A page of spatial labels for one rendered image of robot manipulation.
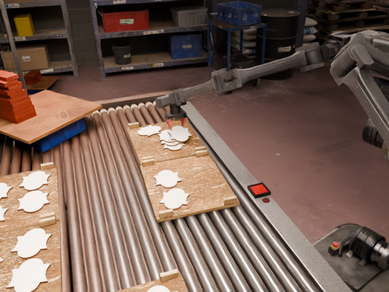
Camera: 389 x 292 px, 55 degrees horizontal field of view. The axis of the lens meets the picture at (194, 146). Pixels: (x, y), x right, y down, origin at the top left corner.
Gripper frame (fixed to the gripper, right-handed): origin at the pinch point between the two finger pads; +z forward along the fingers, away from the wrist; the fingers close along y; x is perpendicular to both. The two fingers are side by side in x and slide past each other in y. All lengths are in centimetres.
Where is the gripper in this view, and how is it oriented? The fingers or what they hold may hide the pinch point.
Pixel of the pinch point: (176, 128)
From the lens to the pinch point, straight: 203.1
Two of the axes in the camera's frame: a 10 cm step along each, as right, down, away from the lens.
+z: 0.5, 8.7, 4.9
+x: -3.9, -4.3, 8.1
